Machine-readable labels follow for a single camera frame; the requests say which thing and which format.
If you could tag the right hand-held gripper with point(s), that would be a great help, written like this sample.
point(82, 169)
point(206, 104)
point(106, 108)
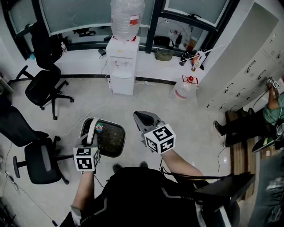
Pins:
point(159, 138)

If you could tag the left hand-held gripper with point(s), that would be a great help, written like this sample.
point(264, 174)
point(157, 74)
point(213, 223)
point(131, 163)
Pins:
point(85, 158)

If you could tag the person's left forearm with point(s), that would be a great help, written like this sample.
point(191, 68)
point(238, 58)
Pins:
point(85, 188)

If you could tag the person's right forearm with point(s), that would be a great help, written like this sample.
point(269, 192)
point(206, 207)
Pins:
point(177, 165)

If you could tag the person's left shoe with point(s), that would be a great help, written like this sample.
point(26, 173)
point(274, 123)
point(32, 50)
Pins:
point(117, 168)

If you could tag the person's shoe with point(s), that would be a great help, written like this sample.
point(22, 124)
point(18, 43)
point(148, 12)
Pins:
point(117, 168)
point(143, 164)

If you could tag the person's right shoe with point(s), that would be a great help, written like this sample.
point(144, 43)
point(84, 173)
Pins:
point(143, 164)

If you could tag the clear water jug red cap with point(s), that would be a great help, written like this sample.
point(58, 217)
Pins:
point(184, 91)

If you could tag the white water dispenser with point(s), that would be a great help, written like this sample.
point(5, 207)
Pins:
point(123, 66)

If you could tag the green bag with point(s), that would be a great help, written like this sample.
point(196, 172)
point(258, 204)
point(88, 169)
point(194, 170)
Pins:
point(164, 55)

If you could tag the black office chair with headrest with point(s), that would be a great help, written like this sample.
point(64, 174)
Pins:
point(42, 86)

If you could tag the dark drink bottle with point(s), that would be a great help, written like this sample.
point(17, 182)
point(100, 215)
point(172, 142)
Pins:
point(184, 58)

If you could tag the orange drink bottle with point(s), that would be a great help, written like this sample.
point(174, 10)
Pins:
point(195, 63)

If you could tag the person's black shirt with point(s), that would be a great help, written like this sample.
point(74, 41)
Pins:
point(144, 199)

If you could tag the black bag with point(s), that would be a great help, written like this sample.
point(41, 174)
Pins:
point(163, 41)

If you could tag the black power adapter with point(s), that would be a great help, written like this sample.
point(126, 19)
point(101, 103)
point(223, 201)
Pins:
point(102, 52)

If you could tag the small clear water bottle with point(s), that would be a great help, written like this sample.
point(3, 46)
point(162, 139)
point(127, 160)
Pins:
point(64, 47)

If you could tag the wooden bench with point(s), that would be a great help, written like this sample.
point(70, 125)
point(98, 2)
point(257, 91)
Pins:
point(238, 155)

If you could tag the black flat panel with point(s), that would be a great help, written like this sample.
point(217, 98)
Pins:
point(222, 188)

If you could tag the large clear water bottle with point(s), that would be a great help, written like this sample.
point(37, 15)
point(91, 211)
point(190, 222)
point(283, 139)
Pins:
point(127, 20)

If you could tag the white locker cabinet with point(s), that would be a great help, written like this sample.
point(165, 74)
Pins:
point(239, 66)

